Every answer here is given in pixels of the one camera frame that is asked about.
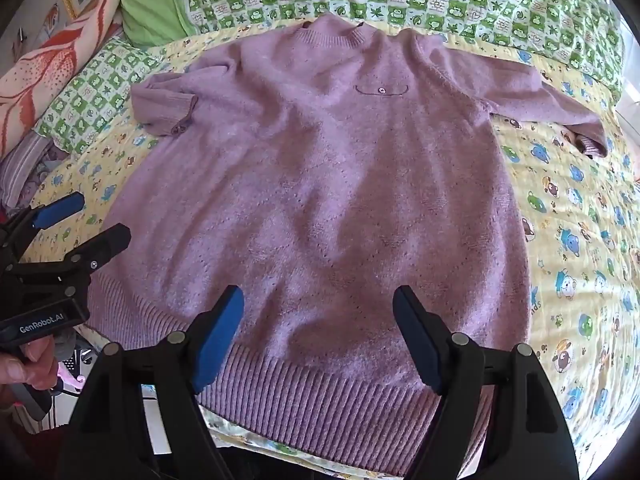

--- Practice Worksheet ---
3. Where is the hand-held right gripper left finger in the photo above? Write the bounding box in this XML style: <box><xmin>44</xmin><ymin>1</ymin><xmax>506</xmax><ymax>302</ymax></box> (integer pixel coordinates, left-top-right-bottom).
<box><xmin>57</xmin><ymin>285</ymin><xmax>245</xmax><ymax>480</ymax></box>

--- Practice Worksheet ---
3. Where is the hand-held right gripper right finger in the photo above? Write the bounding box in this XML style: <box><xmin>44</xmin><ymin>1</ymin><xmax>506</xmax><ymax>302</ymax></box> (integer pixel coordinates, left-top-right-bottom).
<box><xmin>392</xmin><ymin>285</ymin><xmax>581</xmax><ymax>480</ymax></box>

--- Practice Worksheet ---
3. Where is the plain green pillow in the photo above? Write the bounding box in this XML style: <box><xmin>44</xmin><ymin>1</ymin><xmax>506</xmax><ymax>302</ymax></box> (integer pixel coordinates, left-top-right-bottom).
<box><xmin>119</xmin><ymin>0</ymin><xmax>193</xmax><ymax>51</ymax></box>

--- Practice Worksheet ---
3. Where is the purple knitted sweater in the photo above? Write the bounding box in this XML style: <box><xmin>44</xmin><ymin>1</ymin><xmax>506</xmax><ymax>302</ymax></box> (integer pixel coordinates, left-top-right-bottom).
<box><xmin>87</xmin><ymin>12</ymin><xmax>608</xmax><ymax>476</ymax></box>

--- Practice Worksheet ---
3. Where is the green frog checkered pillow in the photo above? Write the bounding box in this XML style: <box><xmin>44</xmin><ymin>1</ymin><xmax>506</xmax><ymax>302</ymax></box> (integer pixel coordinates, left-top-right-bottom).
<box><xmin>37</xmin><ymin>37</ymin><xmax>168</xmax><ymax>156</ymax></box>

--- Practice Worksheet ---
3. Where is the person's left hand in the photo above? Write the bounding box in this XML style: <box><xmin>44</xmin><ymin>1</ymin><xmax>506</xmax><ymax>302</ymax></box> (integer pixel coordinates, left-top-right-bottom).
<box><xmin>0</xmin><ymin>335</ymin><xmax>58</xmax><ymax>391</ymax></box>

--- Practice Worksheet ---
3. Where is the grey striped cloth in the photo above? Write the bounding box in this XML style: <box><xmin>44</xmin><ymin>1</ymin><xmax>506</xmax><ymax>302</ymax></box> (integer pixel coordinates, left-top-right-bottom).
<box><xmin>0</xmin><ymin>132</ymin><xmax>57</xmax><ymax>206</ymax></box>

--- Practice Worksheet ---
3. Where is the yellow bear printed blanket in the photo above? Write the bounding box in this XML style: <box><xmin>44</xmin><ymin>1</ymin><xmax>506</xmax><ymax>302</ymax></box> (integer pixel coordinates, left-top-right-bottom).
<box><xmin>20</xmin><ymin>25</ymin><xmax>640</xmax><ymax>480</ymax></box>

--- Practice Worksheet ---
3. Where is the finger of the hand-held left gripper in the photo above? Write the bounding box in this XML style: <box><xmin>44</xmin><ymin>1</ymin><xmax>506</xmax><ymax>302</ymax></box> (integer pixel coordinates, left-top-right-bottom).
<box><xmin>20</xmin><ymin>224</ymin><xmax>132</xmax><ymax>292</ymax></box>
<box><xmin>0</xmin><ymin>191</ymin><xmax>85</xmax><ymax>261</ymax></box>

